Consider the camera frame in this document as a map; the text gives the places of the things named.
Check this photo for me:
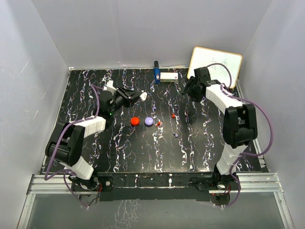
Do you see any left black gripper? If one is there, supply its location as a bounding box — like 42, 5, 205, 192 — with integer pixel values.
109, 86, 143, 115

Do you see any white earbud charging case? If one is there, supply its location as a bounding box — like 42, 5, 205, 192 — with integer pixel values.
140, 92, 147, 102

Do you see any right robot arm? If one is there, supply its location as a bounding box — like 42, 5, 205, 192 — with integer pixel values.
182, 67, 258, 189

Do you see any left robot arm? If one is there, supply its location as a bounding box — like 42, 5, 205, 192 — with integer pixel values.
45, 86, 147, 190

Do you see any red earbud charging case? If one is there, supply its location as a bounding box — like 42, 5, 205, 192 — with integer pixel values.
130, 117, 140, 126

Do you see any purple earbud charging case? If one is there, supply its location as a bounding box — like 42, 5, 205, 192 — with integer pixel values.
144, 117, 154, 126

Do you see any white pink cardboard box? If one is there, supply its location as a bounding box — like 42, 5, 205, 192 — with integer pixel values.
160, 72, 179, 83

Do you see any blue black device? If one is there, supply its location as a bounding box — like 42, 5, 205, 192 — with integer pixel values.
153, 61, 160, 83

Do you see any black front base bar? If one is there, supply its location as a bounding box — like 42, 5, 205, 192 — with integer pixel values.
96, 172, 238, 201

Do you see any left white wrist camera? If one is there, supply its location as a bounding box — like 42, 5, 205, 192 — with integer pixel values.
103, 80, 117, 94

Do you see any white whiteboard with wooden frame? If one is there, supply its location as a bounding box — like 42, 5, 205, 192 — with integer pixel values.
187, 47, 243, 89

